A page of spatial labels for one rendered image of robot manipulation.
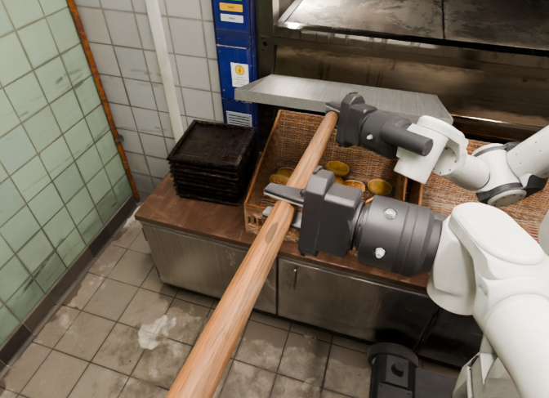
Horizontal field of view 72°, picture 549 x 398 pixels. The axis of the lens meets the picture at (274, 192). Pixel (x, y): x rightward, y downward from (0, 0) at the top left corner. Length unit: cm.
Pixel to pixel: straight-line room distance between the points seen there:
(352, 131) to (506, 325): 56
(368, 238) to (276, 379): 141
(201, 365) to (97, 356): 171
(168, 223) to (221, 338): 126
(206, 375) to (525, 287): 29
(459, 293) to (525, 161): 52
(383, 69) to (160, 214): 103
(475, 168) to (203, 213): 104
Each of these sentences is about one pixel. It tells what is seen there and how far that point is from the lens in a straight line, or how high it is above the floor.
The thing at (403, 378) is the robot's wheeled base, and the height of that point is 21.
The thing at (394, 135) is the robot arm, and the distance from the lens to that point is 75.
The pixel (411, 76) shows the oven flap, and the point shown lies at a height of 105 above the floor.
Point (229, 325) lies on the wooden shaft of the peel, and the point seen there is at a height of 140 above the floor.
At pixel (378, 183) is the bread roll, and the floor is 64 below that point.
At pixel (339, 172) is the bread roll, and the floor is 67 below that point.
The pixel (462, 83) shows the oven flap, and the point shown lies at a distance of 157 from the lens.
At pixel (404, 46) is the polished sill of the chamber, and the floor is 116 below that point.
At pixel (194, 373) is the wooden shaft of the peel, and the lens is 31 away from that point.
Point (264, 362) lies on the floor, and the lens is 184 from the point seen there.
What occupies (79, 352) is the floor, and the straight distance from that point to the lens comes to 205.
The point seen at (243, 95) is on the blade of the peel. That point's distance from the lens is 104.
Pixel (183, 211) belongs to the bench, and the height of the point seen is 58.
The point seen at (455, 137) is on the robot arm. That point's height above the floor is 128.
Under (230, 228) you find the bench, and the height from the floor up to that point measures 58.
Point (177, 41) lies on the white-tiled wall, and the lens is 175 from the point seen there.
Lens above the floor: 169
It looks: 43 degrees down
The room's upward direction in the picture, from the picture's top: straight up
